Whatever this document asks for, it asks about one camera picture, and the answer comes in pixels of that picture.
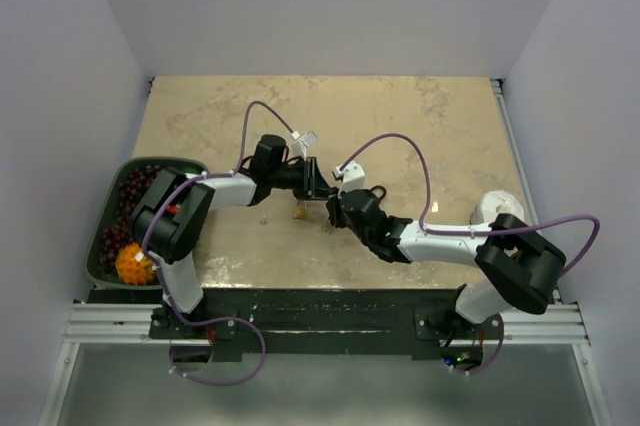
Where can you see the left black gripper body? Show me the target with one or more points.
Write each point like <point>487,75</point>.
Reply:
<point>300,178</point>

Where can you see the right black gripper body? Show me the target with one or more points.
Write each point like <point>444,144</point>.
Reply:
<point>354,231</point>

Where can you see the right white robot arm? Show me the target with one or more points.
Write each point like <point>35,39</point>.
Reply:
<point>521,267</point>

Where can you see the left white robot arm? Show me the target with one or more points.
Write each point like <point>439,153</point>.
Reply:
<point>169,218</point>

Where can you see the brass padlock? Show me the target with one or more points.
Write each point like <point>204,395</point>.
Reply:
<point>300,211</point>

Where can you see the dark red grape bunch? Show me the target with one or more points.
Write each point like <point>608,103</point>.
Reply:
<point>116,235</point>

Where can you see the orange toy pineapple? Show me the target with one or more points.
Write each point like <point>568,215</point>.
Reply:
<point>133,267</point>

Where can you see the dark green fruit tray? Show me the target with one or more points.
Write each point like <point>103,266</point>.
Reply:
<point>94,270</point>

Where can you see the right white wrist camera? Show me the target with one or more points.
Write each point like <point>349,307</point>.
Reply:
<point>352,177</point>

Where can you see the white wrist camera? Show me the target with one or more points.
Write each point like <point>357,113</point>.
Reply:
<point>301,143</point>
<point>352,177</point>

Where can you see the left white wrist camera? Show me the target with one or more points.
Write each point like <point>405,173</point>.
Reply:
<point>301,143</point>

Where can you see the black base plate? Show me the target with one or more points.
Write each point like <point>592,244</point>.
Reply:
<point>232,322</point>

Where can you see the aluminium frame rail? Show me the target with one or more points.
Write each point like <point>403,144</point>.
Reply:
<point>130,324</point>

